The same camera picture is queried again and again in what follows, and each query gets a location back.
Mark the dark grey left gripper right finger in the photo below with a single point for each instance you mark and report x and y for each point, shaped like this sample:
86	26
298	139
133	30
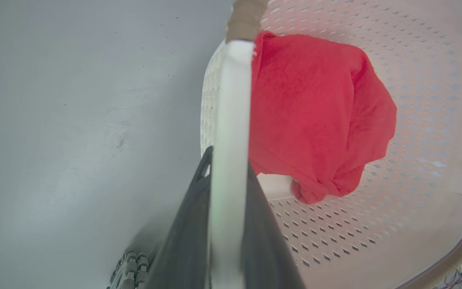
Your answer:
261	241

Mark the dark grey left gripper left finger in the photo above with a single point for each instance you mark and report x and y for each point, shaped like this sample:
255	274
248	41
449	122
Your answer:
187	241

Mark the white perforated plastic laundry basket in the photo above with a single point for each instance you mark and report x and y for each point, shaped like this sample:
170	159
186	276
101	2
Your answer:
415	60

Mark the red cloth garment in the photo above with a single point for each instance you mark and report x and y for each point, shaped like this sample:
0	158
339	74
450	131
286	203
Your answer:
315	112

